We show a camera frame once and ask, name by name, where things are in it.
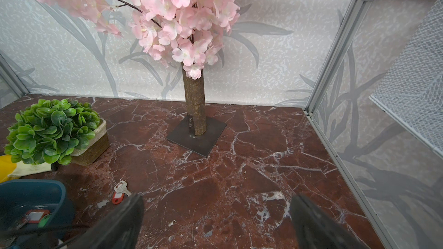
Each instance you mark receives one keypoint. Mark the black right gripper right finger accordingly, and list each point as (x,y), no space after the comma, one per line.
(316,230)

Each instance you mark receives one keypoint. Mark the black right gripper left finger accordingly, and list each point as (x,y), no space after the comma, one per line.
(118,230)

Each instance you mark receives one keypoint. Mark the key with red tag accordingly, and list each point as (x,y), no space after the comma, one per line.
(120,191)
(31,218)

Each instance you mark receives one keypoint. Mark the key with green tag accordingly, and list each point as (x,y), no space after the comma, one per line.
(44,220)

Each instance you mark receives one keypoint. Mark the teal plastic storage box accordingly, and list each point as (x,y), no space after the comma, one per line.
(28,204)

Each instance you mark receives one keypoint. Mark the green artificial potted plant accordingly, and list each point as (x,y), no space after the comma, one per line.
(56,131)

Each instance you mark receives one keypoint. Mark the yellow black work glove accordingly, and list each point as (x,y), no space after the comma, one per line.
(12,171)

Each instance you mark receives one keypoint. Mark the pink blossom artificial tree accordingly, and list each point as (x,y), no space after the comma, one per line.
(187,32)

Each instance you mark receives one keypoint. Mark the white wire mesh basket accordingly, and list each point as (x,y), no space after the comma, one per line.
(411,92)

